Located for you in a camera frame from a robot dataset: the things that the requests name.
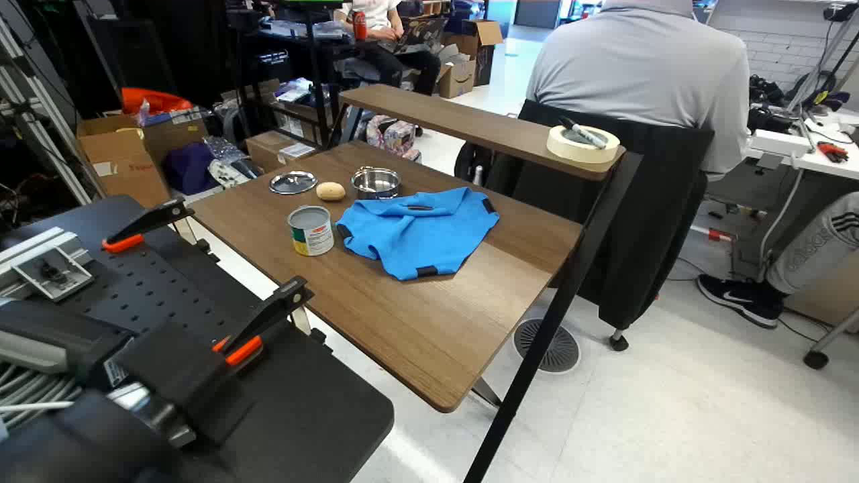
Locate blue towel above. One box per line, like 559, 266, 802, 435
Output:
333, 183, 502, 284

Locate deep silver metal bowl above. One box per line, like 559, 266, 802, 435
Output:
350, 164, 406, 200

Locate small beige round object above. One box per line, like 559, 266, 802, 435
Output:
315, 178, 350, 204

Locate tin can with label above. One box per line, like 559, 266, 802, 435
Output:
284, 200, 338, 259

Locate wooden raised shelf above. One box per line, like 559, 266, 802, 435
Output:
337, 83, 629, 184

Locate black metal table leg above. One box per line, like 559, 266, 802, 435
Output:
463, 150, 645, 483

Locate flat silver metal dish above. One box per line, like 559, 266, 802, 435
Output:
270, 169, 319, 199

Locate round grey floor base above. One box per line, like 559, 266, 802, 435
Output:
514, 315, 582, 376

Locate open background cardboard box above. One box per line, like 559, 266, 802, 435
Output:
436, 19, 506, 99

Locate white tape roll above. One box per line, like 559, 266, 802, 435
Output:
545, 119, 624, 169

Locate small closed cardboard box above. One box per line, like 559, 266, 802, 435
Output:
241, 129, 318, 174

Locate large black orange clamp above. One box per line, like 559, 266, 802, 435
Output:
211, 275, 318, 369

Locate office chair with black jacket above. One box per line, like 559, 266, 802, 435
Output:
453, 99, 718, 354

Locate black perforated mounting board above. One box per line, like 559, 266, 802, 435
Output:
0, 195, 397, 483

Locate person in grey shirt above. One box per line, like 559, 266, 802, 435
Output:
523, 0, 753, 176

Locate small black orange clamp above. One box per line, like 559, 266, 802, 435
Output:
99, 195, 197, 256

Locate orange plastic item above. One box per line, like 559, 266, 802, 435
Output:
118, 85, 197, 117

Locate black sneaker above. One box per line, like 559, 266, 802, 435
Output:
696, 271, 788, 330

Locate large open cardboard box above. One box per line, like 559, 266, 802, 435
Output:
75, 110, 211, 208

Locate white desk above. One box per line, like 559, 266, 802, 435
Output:
741, 114, 859, 184

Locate leg in grey trousers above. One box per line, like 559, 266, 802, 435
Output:
766, 187, 859, 297

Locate red hand tool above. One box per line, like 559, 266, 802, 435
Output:
814, 140, 852, 166

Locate silver metal bracket plate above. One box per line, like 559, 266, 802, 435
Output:
11, 243, 94, 302

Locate aluminium frame profile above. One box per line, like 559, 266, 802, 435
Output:
0, 16, 96, 208

